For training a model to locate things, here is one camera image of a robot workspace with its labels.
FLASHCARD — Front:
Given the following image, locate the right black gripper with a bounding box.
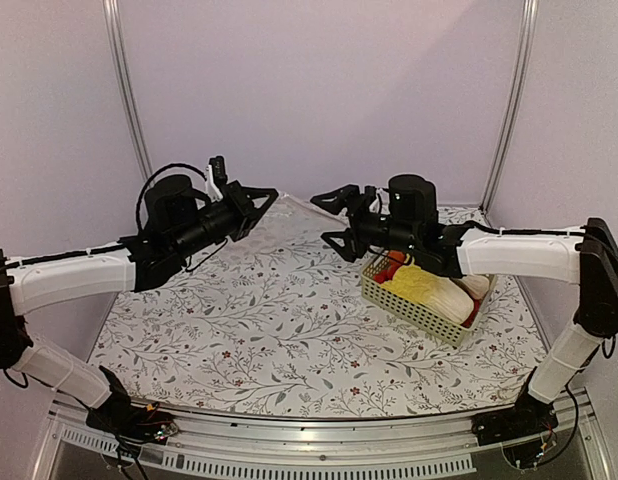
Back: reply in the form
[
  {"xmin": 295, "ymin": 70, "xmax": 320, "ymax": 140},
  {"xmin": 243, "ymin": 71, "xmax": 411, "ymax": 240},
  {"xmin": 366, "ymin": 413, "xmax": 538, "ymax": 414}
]
[{"xmin": 310, "ymin": 185, "xmax": 418, "ymax": 263}]

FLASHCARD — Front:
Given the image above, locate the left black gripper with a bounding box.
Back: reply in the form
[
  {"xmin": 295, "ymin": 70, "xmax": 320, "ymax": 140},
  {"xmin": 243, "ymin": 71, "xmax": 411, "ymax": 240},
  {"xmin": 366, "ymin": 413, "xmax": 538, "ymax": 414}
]
[{"xmin": 172, "ymin": 180, "xmax": 278, "ymax": 261}]

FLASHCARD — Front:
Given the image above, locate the yellow napa cabbage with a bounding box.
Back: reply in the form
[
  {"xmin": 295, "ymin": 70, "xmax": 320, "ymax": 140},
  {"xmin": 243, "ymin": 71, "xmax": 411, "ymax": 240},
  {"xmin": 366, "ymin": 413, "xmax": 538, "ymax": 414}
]
[{"xmin": 381, "ymin": 265, "xmax": 474, "ymax": 324}]

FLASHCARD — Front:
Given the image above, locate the clear zip top bag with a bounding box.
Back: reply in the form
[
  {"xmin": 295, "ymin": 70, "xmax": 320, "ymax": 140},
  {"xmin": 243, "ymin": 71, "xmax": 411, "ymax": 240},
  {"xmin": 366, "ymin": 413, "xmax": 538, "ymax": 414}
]
[{"xmin": 264, "ymin": 193, "xmax": 329, "ymax": 226}]

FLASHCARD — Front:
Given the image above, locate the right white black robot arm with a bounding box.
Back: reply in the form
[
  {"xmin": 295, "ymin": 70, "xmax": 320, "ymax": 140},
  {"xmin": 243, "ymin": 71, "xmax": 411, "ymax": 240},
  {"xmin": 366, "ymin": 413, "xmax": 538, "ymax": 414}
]
[{"xmin": 311, "ymin": 174, "xmax": 618, "ymax": 446}]

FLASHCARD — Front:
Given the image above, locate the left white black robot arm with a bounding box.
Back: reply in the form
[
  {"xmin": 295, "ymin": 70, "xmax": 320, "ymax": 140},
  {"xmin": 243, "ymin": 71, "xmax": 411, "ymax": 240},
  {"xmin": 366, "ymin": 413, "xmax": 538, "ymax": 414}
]
[{"xmin": 0, "ymin": 174, "xmax": 278, "ymax": 444}]

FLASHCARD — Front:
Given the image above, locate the orange fruit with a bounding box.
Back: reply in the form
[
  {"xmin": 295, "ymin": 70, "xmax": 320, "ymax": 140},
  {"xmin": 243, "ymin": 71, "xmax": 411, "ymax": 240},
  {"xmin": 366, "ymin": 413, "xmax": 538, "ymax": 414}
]
[{"xmin": 387, "ymin": 250, "xmax": 406, "ymax": 264}]

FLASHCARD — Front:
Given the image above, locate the floral tablecloth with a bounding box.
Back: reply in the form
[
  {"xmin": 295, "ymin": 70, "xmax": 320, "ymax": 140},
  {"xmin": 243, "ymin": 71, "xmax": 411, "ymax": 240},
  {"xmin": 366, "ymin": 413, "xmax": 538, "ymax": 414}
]
[{"xmin": 90, "ymin": 213, "xmax": 545, "ymax": 418}]

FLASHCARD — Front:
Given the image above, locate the green white bok choy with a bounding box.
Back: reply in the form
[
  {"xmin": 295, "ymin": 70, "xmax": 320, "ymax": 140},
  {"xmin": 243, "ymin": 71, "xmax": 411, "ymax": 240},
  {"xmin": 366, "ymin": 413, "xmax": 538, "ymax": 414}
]
[{"xmin": 454, "ymin": 275, "xmax": 491, "ymax": 300}]

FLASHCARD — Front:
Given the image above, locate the beige perforated plastic basket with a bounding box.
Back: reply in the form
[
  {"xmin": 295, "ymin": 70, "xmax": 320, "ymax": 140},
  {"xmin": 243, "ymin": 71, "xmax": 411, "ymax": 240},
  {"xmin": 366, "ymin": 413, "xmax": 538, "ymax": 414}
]
[{"xmin": 362, "ymin": 255, "xmax": 496, "ymax": 347}]

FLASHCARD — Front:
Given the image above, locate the red bell pepper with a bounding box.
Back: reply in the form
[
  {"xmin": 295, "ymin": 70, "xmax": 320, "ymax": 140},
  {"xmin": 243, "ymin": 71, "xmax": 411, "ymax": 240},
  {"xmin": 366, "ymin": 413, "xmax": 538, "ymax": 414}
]
[{"xmin": 461, "ymin": 309, "xmax": 479, "ymax": 328}]

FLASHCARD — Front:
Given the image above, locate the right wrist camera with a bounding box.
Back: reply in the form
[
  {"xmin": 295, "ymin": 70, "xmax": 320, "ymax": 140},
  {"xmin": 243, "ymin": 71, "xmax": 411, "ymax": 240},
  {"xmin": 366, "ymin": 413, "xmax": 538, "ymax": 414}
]
[{"xmin": 364, "ymin": 185, "xmax": 390, "ymax": 214}]

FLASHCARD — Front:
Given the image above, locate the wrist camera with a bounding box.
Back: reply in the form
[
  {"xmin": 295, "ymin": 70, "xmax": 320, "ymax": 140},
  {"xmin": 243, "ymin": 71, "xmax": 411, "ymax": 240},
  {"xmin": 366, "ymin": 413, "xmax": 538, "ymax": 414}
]
[
  {"xmin": 364, "ymin": 185, "xmax": 390, "ymax": 214},
  {"xmin": 205, "ymin": 156, "xmax": 228, "ymax": 202}
]

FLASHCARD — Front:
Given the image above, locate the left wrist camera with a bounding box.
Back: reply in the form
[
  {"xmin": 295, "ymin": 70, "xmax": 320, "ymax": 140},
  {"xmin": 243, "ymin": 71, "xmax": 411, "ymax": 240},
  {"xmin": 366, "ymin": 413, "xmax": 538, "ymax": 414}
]
[{"xmin": 205, "ymin": 156, "xmax": 228, "ymax": 202}]

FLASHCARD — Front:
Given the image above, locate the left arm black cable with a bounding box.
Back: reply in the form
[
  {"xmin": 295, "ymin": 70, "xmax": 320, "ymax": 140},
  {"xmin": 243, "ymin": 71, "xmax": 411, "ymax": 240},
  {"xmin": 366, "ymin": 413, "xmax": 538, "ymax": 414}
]
[{"xmin": 134, "ymin": 162, "xmax": 210, "ymax": 236}]

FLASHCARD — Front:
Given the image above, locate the left aluminium frame post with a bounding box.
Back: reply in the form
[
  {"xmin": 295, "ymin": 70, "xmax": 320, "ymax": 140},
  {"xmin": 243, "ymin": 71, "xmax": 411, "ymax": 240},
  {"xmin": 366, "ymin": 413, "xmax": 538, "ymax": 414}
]
[{"xmin": 102, "ymin": 0, "xmax": 153, "ymax": 180}]

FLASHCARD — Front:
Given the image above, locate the aluminium frame post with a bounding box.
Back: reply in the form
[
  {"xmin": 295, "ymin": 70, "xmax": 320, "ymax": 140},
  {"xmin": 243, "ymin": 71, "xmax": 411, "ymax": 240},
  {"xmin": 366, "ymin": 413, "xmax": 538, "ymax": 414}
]
[
  {"xmin": 480, "ymin": 0, "xmax": 539, "ymax": 215},
  {"xmin": 102, "ymin": 0, "xmax": 153, "ymax": 180}
]

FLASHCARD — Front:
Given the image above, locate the right aluminium frame post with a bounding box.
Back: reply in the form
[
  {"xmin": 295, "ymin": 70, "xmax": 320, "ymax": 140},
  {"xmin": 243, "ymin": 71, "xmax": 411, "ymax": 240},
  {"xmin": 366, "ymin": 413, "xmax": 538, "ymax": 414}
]
[{"xmin": 480, "ymin": 0, "xmax": 539, "ymax": 215}]

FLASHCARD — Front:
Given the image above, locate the aluminium front rail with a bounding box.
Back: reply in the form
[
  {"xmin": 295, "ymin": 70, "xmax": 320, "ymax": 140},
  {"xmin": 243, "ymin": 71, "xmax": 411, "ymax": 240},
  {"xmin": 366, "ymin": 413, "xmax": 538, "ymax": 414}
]
[{"xmin": 32, "ymin": 389, "xmax": 615, "ymax": 479}]

